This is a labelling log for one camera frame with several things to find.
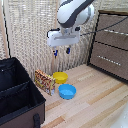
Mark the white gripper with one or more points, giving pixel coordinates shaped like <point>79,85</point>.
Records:
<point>63,37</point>

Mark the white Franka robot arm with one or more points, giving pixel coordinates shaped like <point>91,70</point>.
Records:
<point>71,11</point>

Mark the brown wooden drawer cabinet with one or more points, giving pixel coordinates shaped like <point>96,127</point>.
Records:
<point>96,65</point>

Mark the yellow plastic bowl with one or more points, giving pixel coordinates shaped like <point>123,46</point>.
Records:
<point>60,77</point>

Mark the colourful printed carton box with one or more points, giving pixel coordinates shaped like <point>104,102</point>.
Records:
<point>44,82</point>

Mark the woven bamboo folding screen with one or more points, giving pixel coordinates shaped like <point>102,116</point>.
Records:
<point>30,33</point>

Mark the blue plastic bowl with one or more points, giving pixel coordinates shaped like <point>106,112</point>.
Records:
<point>67,91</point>

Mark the black fabric storage box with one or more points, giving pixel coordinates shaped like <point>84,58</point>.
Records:
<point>16,100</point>

